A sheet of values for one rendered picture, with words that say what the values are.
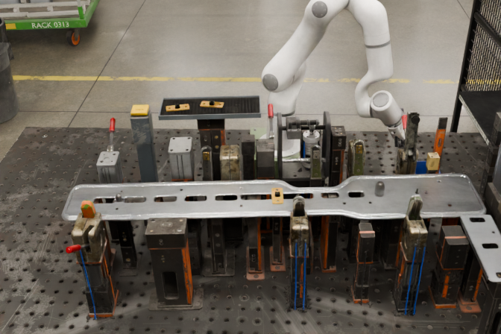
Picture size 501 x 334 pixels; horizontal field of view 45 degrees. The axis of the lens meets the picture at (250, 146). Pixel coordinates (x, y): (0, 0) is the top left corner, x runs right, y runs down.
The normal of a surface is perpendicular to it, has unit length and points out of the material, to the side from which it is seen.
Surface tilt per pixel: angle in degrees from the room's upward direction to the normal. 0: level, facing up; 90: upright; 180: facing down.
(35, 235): 0
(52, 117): 0
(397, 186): 0
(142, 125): 90
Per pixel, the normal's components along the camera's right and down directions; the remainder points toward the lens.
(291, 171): -0.03, -0.84
